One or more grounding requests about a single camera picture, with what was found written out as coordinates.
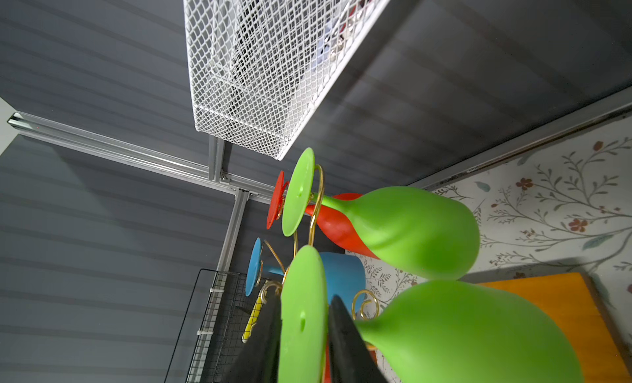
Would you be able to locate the wooden base wire glass rack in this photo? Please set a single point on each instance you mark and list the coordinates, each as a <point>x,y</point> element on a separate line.
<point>545,230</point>

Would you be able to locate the black wire wall basket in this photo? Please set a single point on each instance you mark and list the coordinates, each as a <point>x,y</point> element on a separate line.
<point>209,340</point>

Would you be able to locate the blue wine glass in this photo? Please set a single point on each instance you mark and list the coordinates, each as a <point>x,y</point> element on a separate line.
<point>345,275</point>

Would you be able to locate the white wire wall basket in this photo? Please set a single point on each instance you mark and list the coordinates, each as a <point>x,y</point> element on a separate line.
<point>259,69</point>

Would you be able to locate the yellow marker in black basket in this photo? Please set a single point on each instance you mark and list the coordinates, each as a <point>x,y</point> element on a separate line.
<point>252,319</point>

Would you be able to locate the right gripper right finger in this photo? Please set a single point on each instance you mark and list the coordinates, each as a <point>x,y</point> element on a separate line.
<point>349,358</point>

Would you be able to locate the green wine glass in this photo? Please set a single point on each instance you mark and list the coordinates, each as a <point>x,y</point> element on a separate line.
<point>411,229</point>
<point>438,331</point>

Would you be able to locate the red wine glass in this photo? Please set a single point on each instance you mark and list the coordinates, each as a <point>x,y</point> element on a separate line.
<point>335,225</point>

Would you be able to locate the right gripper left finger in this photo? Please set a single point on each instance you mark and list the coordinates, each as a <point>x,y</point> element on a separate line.
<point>259,358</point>

